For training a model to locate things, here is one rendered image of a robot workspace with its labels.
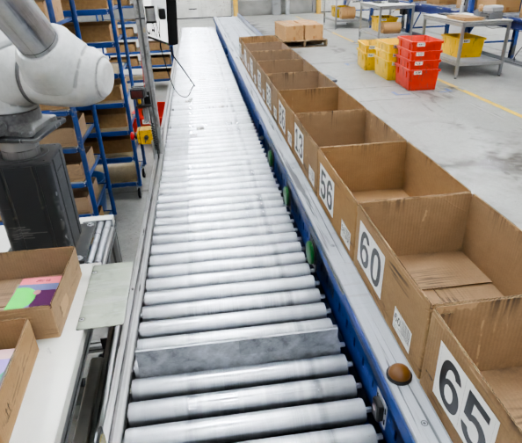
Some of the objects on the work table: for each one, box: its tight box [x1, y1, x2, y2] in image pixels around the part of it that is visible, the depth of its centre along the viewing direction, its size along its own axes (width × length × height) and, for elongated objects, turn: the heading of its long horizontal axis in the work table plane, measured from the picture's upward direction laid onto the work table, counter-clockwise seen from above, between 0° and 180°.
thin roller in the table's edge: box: [94, 221, 112, 263], centre depth 160 cm, size 2×28×2 cm, turn 12°
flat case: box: [4, 276, 62, 310], centre depth 127 cm, size 14×19×2 cm
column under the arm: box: [0, 143, 97, 264], centre depth 149 cm, size 26×26×33 cm
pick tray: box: [0, 246, 83, 340], centre depth 125 cm, size 28×38×10 cm
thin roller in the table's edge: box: [86, 221, 104, 264], centre depth 160 cm, size 2×28×2 cm, turn 12°
